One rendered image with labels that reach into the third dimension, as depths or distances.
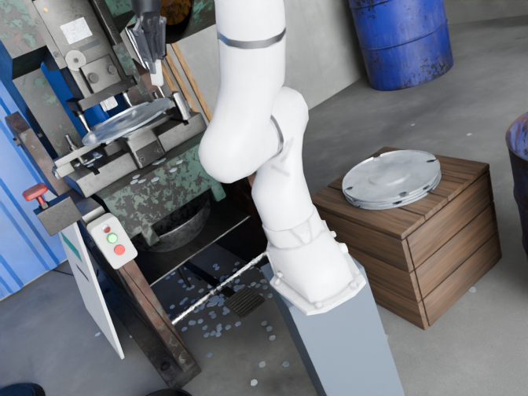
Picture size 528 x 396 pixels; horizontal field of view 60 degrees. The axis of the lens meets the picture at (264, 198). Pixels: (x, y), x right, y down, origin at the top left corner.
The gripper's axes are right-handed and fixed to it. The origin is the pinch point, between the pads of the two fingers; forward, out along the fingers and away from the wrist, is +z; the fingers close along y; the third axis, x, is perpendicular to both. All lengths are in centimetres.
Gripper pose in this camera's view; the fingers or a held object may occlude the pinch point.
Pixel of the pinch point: (155, 72)
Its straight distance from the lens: 133.2
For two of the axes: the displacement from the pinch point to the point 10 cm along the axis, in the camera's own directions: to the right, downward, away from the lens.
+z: 0.0, 8.0, 5.9
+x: -9.2, -2.4, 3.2
